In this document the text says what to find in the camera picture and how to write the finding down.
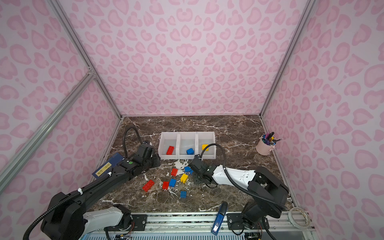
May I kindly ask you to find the red lego brick tall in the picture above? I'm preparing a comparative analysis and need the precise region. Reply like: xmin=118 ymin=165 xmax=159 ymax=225
xmin=166 ymin=146 xmax=175 ymax=155

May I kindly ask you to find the long red lego brick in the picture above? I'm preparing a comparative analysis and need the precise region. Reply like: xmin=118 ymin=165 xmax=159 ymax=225
xmin=143 ymin=180 xmax=155 ymax=192

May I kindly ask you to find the red lego brick small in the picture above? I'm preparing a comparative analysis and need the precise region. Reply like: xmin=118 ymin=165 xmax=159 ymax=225
xmin=171 ymin=168 xmax=178 ymax=177

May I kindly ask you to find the blue lego mid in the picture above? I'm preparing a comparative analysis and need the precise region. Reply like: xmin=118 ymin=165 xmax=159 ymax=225
xmin=169 ymin=179 xmax=177 ymax=188

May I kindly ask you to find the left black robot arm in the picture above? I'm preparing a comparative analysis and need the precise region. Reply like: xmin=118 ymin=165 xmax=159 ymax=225
xmin=23 ymin=141 xmax=161 ymax=240

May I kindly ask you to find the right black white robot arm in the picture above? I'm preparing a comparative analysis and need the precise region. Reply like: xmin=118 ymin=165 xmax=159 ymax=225
xmin=188 ymin=144 xmax=289 ymax=232

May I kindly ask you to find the blue lego front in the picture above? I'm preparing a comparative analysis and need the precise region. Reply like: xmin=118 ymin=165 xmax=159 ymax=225
xmin=180 ymin=191 xmax=187 ymax=199

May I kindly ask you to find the white bin right compartment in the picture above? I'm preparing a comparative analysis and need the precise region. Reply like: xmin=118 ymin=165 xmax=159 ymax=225
xmin=196 ymin=132 xmax=216 ymax=160

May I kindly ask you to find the white bin middle compartment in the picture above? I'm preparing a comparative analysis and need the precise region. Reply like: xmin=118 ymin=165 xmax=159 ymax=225
xmin=177 ymin=132 xmax=197 ymax=160

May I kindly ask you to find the dark blue notebook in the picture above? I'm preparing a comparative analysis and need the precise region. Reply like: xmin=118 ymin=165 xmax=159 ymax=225
xmin=92 ymin=153 xmax=124 ymax=179

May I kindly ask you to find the blue stapler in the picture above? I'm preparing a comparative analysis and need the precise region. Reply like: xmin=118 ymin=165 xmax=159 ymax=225
xmin=211 ymin=201 xmax=228 ymax=236

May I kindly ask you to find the pink pen cup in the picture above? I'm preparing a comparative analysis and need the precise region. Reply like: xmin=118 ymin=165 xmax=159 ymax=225
xmin=256 ymin=132 xmax=283 ymax=156

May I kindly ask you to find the white tape roll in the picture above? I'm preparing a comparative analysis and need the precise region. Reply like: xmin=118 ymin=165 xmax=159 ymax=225
xmin=288 ymin=207 xmax=311 ymax=230

